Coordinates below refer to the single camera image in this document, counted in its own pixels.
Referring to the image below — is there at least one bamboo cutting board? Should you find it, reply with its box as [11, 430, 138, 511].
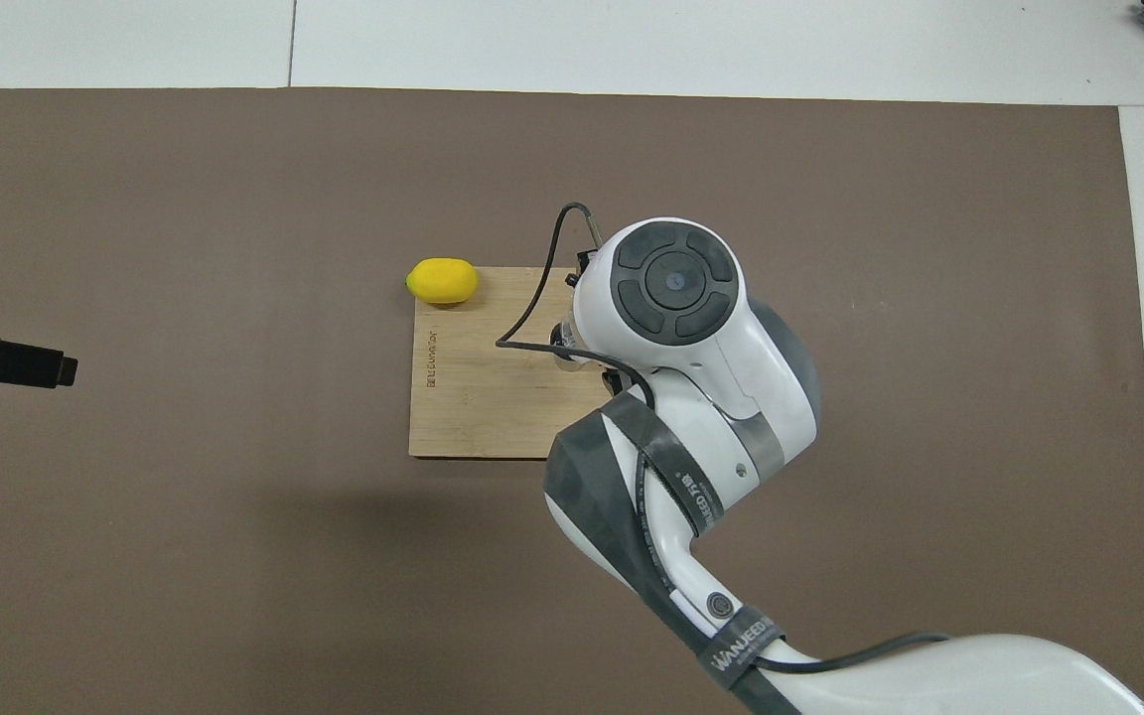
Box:
[408, 266, 625, 461]

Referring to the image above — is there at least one yellow lemon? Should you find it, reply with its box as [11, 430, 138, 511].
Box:
[406, 257, 481, 305]

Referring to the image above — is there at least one brown table mat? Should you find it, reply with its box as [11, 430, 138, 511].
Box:
[0, 87, 1144, 715]

